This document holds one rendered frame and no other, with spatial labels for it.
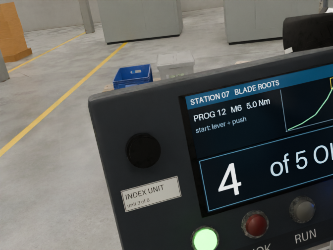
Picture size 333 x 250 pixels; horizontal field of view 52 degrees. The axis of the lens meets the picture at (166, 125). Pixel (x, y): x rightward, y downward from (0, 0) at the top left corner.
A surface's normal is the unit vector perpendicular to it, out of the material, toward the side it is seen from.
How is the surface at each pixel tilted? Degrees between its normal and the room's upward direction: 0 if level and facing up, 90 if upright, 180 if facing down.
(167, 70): 95
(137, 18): 90
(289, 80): 75
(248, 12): 90
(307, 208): 70
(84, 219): 0
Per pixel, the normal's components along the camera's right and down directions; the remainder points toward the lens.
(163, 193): 0.22, 0.11
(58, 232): -0.14, -0.90
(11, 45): -0.10, 0.42
